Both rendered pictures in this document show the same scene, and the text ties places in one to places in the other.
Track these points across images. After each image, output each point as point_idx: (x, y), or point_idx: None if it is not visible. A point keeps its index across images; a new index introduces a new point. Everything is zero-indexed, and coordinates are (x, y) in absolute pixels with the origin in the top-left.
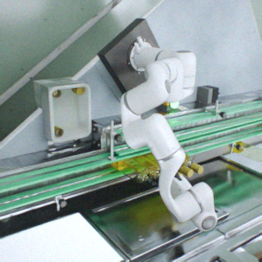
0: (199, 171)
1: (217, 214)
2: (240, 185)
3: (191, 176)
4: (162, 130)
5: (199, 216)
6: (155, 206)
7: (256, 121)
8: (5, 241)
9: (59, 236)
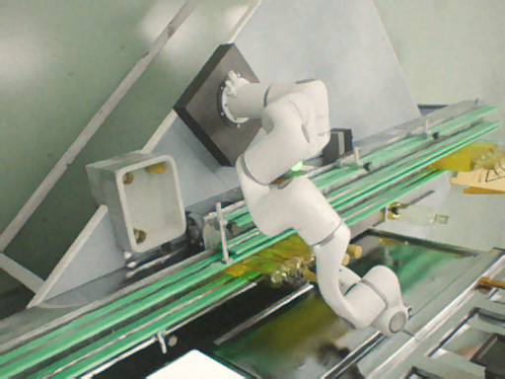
0: (356, 254)
1: None
2: (411, 264)
3: None
4: (313, 199)
5: (383, 315)
6: (303, 318)
7: (411, 168)
8: None
9: None
